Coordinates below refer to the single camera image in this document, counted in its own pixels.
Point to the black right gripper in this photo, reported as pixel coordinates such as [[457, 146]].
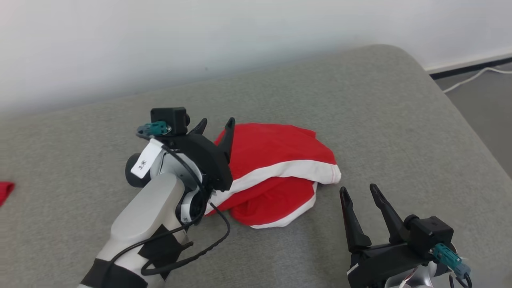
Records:
[[380, 264]]

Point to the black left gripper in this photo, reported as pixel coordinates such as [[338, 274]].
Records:
[[208, 160]]

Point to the white paper tag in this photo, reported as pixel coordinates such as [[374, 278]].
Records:
[[144, 160]]

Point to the red basketball jersey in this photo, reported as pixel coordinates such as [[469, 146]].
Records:
[[4, 190]]

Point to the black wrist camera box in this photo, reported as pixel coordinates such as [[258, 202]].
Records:
[[170, 116], [430, 234]]

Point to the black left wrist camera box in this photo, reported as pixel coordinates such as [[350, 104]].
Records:
[[170, 116]]

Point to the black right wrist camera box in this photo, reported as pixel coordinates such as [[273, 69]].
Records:
[[430, 234]]

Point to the white and black baseboard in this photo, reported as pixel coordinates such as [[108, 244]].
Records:
[[460, 70]]

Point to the red shorts with white trim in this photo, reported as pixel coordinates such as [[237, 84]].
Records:
[[272, 148]]

